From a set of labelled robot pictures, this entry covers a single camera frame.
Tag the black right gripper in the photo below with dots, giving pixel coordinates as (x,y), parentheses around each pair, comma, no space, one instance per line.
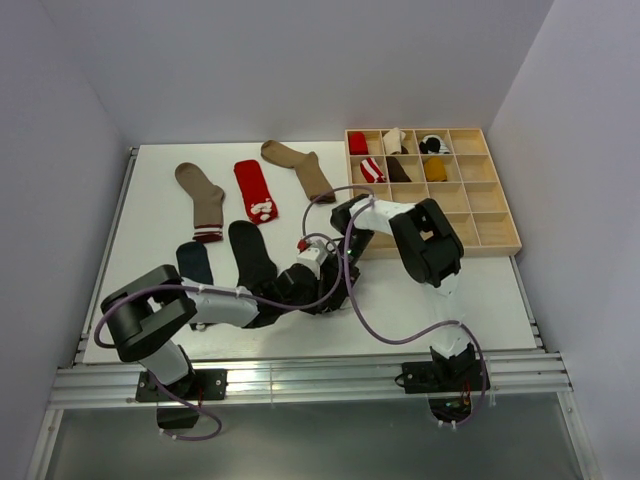
(330,268)

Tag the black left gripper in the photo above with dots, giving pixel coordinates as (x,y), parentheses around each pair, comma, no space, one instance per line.
(317,290)

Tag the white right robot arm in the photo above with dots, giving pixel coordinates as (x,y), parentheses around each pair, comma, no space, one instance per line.
(431,254)

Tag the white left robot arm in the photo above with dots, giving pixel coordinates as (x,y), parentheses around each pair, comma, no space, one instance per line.
(144,316)

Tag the long black sock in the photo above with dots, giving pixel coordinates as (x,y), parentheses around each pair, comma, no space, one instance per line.
(252,260)

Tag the red sock with white print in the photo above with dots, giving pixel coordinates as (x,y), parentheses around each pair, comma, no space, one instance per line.
(258,202)

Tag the rolled red white striped sock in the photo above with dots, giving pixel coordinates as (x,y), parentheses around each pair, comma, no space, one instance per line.
(371,171)

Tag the tan brown sock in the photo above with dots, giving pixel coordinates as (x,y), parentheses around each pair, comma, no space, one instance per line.
(306,167)

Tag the navy patterned sock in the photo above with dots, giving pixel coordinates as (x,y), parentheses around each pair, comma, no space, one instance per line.
(193,262)

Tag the rolled dark brown sock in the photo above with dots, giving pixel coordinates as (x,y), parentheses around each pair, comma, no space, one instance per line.
(396,171)

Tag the brown sock with striped cuff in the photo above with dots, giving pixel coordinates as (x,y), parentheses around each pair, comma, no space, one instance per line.
(207,200)

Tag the rolled cream sock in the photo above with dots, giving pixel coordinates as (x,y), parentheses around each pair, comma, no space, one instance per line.
(393,141)

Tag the rolled mustard yellow sock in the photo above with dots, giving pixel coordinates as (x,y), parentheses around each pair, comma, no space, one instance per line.
(435,170)

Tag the rolled black white sock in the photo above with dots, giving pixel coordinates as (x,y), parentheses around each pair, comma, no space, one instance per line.
(432,144)

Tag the wooden compartment tray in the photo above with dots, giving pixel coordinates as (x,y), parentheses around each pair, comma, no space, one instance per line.
(472,198)

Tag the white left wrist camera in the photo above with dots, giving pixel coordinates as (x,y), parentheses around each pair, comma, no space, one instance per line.
(312,254)

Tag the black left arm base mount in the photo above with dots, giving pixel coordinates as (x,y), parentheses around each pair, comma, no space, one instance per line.
(196,387)

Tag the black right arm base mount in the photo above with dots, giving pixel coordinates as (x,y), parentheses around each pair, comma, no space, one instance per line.
(455,386)

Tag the aluminium front rail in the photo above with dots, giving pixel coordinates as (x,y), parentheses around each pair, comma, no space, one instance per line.
(352,378)

